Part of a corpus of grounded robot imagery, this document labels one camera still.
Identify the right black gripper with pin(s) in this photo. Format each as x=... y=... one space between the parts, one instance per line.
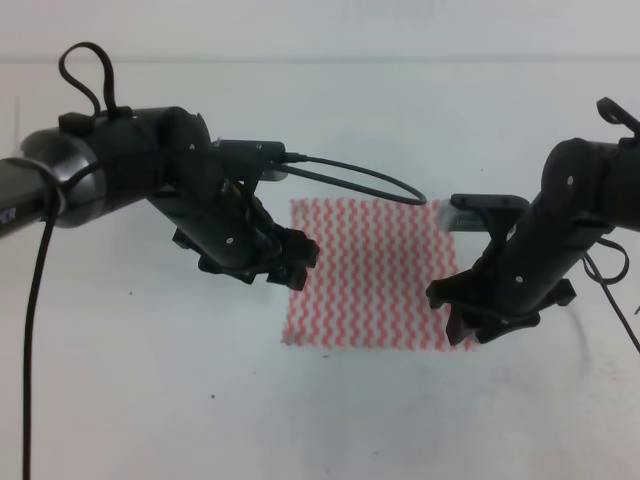
x=517 y=276

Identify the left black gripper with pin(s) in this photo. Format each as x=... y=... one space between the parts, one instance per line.
x=223 y=221

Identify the pink white striped towel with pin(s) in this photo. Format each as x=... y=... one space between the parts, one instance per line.
x=367 y=290

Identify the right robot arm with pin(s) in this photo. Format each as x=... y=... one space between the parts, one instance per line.
x=587 y=190

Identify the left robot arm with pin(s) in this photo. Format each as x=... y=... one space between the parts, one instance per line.
x=86 y=168

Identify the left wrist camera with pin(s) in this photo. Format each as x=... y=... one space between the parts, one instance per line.
x=244 y=160

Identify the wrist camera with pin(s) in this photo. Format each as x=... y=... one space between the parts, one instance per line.
x=481 y=213
x=244 y=160

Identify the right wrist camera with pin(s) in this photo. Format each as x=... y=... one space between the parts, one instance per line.
x=481 y=213

